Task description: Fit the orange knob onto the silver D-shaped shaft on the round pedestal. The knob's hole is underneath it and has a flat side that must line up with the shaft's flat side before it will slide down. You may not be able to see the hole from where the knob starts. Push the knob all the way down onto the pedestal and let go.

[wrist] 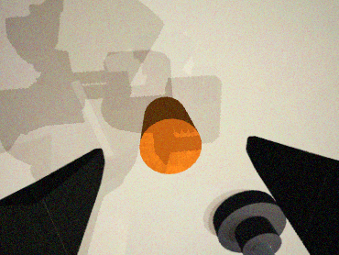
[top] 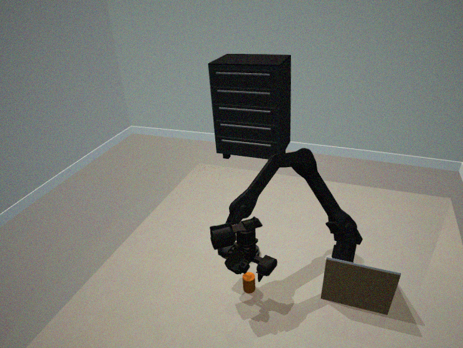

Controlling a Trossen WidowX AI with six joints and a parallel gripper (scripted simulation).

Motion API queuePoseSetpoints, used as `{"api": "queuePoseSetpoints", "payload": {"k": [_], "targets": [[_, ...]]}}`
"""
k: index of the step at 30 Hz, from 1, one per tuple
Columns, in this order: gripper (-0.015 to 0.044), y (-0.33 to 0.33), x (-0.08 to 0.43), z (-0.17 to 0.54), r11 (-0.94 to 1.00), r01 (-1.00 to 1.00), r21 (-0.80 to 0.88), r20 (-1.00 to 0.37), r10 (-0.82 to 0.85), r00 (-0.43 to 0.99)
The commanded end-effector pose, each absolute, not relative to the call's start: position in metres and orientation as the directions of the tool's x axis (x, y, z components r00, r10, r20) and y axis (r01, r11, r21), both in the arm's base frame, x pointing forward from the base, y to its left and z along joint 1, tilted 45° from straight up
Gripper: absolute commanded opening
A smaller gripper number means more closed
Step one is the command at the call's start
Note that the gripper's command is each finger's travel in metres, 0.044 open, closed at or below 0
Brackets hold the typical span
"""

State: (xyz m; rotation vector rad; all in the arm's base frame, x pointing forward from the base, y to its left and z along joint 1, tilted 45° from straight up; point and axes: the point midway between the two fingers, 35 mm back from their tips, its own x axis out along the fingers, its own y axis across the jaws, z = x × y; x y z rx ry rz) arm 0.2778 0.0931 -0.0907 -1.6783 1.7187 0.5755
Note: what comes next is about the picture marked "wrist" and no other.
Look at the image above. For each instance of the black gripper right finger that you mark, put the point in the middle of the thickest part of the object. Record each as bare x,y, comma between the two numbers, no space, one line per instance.
306,187

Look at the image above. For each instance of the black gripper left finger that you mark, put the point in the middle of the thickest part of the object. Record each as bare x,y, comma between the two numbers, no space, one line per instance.
50,216

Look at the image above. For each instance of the orange cylinder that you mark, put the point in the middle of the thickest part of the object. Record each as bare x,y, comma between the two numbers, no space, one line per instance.
169,143

